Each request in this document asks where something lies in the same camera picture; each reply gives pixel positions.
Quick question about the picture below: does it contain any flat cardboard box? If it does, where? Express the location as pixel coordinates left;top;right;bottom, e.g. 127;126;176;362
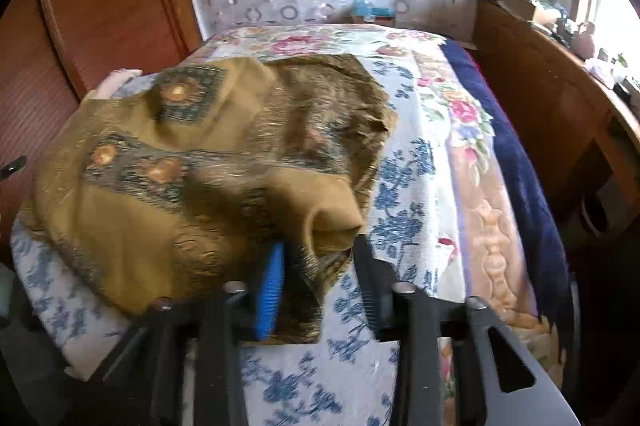
505;0;541;19

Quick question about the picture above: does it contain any long wooden cabinet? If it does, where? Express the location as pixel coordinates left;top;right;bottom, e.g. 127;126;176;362
472;0;640;232

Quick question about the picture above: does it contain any blue plastic bag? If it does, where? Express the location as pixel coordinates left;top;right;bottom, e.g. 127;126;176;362
350;0;396;19

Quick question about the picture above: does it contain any wooden slatted wardrobe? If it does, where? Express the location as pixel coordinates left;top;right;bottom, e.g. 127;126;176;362
0;0;203;257

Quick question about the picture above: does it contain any navy blanket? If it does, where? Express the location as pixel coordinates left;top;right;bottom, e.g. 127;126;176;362
440;38;576;357

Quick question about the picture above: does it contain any pink crumpled cloth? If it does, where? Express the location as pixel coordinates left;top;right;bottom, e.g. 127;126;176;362
585;56;616;84

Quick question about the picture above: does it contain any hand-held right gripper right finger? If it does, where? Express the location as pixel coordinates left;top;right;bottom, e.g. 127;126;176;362
352;236;583;426

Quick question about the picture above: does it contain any pink bottle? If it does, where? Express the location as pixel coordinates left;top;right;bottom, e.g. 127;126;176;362
572;21;598;59

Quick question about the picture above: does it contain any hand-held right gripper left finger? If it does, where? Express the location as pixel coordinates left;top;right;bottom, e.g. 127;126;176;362
65;241;288;426

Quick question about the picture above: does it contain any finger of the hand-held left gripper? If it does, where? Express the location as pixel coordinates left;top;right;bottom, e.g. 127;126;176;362
0;156;27;179

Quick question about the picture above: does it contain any grey cylinder pot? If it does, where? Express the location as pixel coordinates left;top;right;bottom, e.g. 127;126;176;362
580;193;611;237

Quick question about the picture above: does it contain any olive patterned garment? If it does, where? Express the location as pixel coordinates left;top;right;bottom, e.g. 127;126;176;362
20;53;398;347

